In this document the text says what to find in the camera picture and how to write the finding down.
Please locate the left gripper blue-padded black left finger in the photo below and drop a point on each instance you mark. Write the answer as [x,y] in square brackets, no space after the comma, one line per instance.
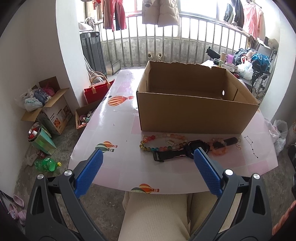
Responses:
[44,219]

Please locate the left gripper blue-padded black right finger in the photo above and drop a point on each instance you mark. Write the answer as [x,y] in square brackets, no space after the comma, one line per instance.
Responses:
[252,220]

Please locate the black wrist watch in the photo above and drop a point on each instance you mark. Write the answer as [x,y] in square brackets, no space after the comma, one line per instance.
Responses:
[188,149]

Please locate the pink slippers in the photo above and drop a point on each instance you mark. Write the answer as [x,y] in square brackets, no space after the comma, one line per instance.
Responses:
[17,210]

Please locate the green plastic bottle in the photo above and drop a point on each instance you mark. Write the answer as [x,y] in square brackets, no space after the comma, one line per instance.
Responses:
[47,165]

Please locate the green paper bag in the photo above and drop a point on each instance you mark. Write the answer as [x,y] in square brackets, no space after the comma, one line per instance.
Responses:
[40,138]

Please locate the white plastic bag right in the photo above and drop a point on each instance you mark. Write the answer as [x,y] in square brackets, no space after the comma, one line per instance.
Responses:
[278,132]

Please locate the small cardboard box on floor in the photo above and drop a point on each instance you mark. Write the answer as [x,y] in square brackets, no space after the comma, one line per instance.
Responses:
[84,114]

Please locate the open cardboard box with bags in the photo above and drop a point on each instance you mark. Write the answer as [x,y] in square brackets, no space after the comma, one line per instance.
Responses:
[55,114]

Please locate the large brown cardboard box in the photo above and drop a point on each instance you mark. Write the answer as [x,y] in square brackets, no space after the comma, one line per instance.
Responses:
[192,98]

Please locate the red tote bag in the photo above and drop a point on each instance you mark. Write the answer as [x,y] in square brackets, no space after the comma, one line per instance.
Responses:
[97,91]

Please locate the wheelchair with clothes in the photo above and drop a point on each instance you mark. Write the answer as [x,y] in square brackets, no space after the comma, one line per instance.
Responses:
[256,69]

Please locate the dark grey folded rack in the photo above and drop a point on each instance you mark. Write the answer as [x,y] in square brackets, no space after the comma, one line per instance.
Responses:
[92,51]

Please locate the metal balcony railing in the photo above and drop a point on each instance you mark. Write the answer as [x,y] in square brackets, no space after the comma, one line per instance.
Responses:
[184,43]

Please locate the pink hanging garment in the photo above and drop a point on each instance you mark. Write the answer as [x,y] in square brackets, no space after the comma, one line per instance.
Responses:
[254,23]

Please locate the red hanging clothes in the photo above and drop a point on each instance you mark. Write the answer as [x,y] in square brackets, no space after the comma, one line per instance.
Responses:
[113,14]

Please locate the beige puffer jacket hanging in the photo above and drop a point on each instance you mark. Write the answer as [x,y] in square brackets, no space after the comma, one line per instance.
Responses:
[160,12]

